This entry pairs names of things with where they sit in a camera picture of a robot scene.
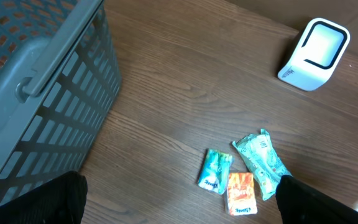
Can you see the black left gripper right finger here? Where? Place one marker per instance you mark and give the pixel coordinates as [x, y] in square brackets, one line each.
[299, 203]

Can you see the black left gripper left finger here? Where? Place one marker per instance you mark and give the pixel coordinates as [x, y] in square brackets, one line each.
[62, 200]

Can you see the orange tissue packet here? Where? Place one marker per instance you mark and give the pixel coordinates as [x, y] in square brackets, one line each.
[241, 194]

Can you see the teal wet wipes pack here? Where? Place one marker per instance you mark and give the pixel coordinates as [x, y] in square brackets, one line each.
[261, 159]

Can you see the green blue tissue packet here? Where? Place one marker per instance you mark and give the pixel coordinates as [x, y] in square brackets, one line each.
[215, 171]

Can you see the white barcode scanner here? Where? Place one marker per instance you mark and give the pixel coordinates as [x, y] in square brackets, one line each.
[316, 55]

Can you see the grey plastic shopping basket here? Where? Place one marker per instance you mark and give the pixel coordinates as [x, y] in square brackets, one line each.
[59, 77]

